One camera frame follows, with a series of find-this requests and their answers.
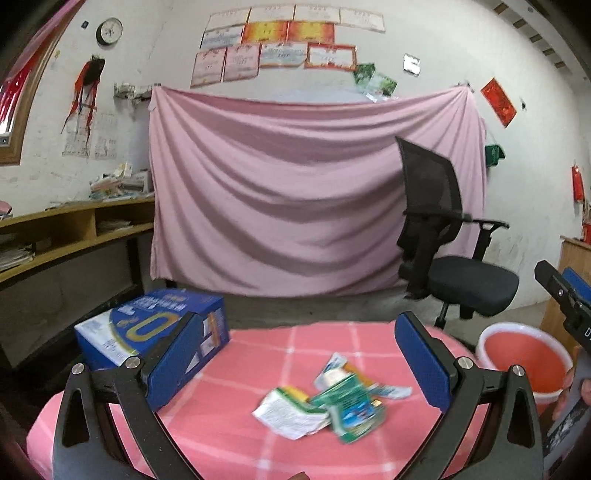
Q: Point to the group of wall certificates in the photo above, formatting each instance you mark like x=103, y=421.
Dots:
x=277, y=41

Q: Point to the pile of shelf papers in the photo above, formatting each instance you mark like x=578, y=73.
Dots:
x=14, y=256

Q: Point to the blue cardboard box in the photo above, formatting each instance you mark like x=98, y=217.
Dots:
x=138, y=323

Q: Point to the green printed leaflet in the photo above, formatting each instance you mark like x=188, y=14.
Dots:
x=364, y=74
x=383, y=85

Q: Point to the wooden cabinet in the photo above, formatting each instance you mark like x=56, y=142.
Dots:
x=550, y=318

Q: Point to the white crumpled carton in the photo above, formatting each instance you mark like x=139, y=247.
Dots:
x=286, y=413

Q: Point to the small white wall card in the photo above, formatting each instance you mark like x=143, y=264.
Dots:
x=411, y=64

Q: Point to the small red wall hanging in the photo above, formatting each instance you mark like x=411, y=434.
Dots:
x=577, y=183

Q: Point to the pink plastic bucket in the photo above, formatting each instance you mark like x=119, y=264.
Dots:
x=521, y=360

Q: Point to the stack of papers and books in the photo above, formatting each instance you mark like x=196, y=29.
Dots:
x=120, y=184

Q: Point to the metal wall rack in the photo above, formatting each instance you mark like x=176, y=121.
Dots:
x=131, y=92

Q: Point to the wooden window frame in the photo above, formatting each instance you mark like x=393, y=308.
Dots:
x=18, y=115

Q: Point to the red tassel wall decoration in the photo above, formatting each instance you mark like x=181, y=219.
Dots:
x=85, y=83

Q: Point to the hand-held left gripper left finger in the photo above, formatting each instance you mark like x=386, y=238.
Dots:
x=175, y=360

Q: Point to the pink hanging cloth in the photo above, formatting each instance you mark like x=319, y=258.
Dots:
x=277, y=194

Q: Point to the round wall clock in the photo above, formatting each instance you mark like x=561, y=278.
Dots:
x=109, y=31

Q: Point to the green medicine box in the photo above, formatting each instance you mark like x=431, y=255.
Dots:
x=353, y=406

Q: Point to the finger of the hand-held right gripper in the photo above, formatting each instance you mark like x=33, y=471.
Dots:
x=579, y=284
x=554, y=286

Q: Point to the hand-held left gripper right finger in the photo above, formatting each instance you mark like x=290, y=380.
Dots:
x=425, y=364

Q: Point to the person's right hand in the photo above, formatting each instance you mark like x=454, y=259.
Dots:
x=563, y=397

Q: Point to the black office chair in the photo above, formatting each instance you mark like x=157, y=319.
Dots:
x=461, y=281

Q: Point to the yellow flat packet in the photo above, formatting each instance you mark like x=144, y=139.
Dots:
x=362, y=376

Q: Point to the red paper wall sheet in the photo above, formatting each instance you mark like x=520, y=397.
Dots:
x=498, y=101

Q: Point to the pink checked tablecloth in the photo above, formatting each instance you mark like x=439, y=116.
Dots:
x=258, y=355

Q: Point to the white wall calendar sheets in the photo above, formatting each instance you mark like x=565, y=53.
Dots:
x=99, y=136

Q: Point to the wooden wall shelf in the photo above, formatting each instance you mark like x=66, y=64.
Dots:
x=69, y=226

